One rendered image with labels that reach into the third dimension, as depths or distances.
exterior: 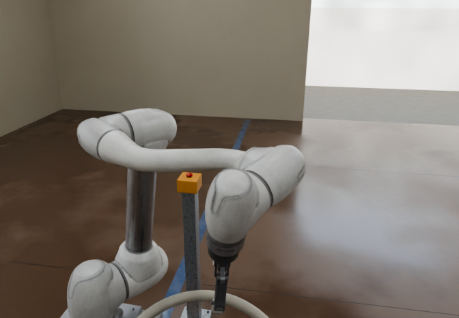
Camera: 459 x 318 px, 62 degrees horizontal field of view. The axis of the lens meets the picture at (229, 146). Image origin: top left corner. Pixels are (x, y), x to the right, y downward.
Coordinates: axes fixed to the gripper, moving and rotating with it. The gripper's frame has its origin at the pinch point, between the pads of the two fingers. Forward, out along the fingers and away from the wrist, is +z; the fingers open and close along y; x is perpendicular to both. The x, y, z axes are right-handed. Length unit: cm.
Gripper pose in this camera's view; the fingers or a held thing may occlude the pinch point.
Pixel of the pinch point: (217, 284)
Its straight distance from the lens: 108.5
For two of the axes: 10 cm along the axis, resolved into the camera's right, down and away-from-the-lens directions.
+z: -1.0, 7.4, 6.7
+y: 0.0, 6.7, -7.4
